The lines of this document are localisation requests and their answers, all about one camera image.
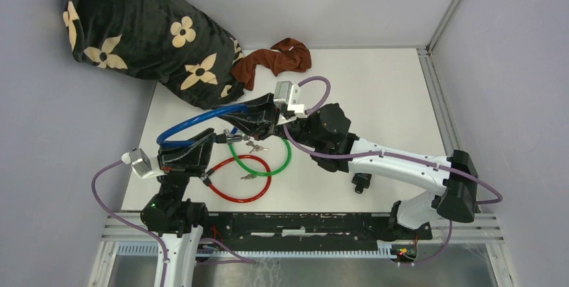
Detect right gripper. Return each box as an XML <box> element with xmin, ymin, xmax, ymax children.
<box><xmin>215</xmin><ymin>94</ymin><xmax>320</xmax><ymax>150</ymax></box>

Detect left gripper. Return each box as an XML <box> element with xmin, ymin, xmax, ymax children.
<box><xmin>156</xmin><ymin>126</ymin><xmax>215</xmax><ymax>204</ymax></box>

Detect blue cable lock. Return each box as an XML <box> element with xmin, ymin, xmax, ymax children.
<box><xmin>156</xmin><ymin>104</ymin><xmax>248</xmax><ymax>148</ymax></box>

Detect green cable lock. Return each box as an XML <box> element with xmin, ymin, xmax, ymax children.
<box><xmin>227</xmin><ymin>135</ymin><xmax>293</xmax><ymax>178</ymax></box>

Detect red cable lock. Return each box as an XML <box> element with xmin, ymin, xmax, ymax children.
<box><xmin>201</xmin><ymin>154</ymin><xmax>272</xmax><ymax>204</ymax></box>

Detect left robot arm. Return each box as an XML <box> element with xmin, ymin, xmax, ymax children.
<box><xmin>140</xmin><ymin>128</ymin><xmax>216</xmax><ymax>286</ymax></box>

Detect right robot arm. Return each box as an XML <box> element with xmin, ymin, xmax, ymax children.
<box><xmin>220</xmin><ymin>93</ymin><xmax>478</xmax><ymax>239</ymax></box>

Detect green lock loose keys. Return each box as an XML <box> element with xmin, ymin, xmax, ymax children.
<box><xmin>246</xmin><ymin>141</ymin><xmax>269</xmax><ymax>153</ymax></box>

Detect loose silver key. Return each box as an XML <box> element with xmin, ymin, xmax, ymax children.
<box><xmin>240</xmin><ymin>174</ymin><xmax>257</xmax><ymax>180</ymax></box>

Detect brown towel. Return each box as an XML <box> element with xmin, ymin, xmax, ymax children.
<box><xmin>231</xmin><ymin>38</ymin><xmax>312</xmax><ymax>91</ymax></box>

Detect black padlock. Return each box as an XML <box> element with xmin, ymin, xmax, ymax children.
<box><xmin>352</xmin><ymin>173</ymin><xmax>372</xmax><ymax>194</ymax></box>

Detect black floral plush blanket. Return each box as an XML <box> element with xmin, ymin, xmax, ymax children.
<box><xmin>62</xmin><ymin>0</ymin><xmax>244</xmax><ymax>109</ymax></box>

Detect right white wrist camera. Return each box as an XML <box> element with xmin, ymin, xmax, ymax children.
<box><xmin>273</xmin><ymin>81</ymin><xmax>307</xmax><ymax>119</ymax></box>

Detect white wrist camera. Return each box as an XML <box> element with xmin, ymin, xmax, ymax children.
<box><xmin>121</xmin><ymin>148</ymin><xmax>166</xmax><ymax>179</ymax></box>
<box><xmin>273</xmin><ymin>81</ymin><xmax>307</xmax><ymax>119</ymax></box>

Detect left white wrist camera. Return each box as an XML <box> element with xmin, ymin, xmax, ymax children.
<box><xmin>121</xmin><ymin>148</ymin><xmax>166</xmax><ymax>179</ymax></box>

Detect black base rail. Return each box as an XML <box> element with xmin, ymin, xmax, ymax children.
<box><xmin>203</xmin><ymin>212</ymin><xmax>433</xmax><ymax>251</ymax></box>

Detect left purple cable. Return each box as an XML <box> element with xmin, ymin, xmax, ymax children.
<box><xmin>91</xmin><ymin>160</ymin><xmax>170</xmax><ymax>287</ymax></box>

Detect white cable duct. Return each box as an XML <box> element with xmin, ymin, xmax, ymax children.
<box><xmin>117</xmin><ymin>241</ymin><xmax>397</xmax><ymax>260</ymax></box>

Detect aluminium frame rail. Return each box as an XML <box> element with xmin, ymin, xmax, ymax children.
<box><xmin>417</xmin><ymin>0</ymin><xmax>505</xmax><ymax>245</ymax></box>

